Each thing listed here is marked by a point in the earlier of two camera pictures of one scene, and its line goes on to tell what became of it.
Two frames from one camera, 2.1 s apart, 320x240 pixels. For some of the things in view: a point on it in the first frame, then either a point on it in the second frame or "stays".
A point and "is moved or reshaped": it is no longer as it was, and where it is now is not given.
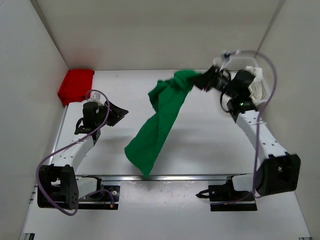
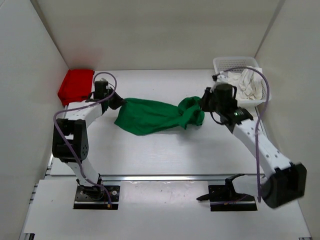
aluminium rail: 165,178 stays
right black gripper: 201,81 to 208,93
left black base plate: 106,197 stays
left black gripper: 117,114 to 119,102
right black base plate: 224,198 stays
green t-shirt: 168,98 is moved or reshaped
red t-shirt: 74,85 stays
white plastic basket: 235,63 stays
